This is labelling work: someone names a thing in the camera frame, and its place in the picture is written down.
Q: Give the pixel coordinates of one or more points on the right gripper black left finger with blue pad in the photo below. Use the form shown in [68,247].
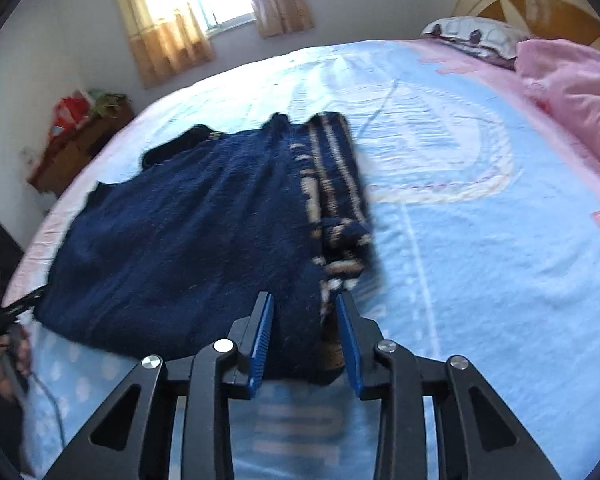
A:
[129,436]

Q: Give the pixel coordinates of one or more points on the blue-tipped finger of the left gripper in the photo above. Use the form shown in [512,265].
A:
[9,314]

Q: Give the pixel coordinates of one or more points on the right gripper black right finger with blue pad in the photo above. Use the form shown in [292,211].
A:
[477,435]

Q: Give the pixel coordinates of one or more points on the navy patterned knit sweater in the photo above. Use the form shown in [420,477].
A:
[166,262]

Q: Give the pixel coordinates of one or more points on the brown wooden side table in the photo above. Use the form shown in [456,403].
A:
[63,160]

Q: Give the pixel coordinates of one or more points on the light blue bed cover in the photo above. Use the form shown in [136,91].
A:
[486,215]

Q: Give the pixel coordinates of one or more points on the red bag on table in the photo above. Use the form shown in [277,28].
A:
[69,112]

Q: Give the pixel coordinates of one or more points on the green plant on table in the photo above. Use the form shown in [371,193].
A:
[105,103]

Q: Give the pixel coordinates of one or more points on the left beige window curtain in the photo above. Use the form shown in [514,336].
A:
[165,38]

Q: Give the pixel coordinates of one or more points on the pink folded quilt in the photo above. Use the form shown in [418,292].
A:
[562,79]

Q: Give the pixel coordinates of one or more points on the white patterned pillow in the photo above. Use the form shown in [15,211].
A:
[491,41]

